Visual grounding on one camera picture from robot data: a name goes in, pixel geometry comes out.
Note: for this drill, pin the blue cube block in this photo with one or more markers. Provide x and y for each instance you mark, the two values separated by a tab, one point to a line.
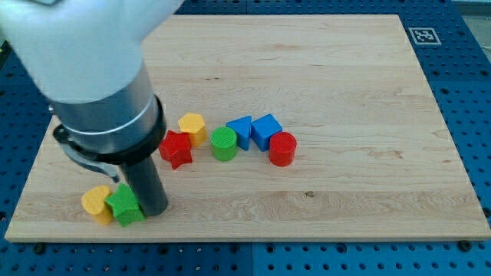
263	129

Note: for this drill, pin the red star block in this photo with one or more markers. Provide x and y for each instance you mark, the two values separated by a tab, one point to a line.
175	148

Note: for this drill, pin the yellow heart block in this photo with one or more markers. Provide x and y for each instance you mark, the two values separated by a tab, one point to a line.
93	202

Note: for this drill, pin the blue triangle block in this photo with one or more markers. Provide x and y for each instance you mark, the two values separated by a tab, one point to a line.
242	127

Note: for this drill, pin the green star block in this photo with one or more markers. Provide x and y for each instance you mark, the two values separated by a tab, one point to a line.
124	206

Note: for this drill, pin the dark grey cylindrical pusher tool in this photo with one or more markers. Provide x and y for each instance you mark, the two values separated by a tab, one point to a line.
144	181

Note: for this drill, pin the yellow hexagon block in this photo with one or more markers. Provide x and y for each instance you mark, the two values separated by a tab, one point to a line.
193	124

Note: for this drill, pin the green cylinder block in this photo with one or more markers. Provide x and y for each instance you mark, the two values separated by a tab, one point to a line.
224	143

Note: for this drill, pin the light wooden board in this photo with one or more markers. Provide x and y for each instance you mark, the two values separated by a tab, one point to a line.
374	162

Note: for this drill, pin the red cylinder block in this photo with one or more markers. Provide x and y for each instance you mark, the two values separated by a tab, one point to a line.
282	149

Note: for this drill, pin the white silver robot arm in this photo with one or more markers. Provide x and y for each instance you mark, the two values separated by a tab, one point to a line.
86	57

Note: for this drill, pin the white fiducial marker tag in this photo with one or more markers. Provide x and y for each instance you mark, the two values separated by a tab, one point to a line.
424	36

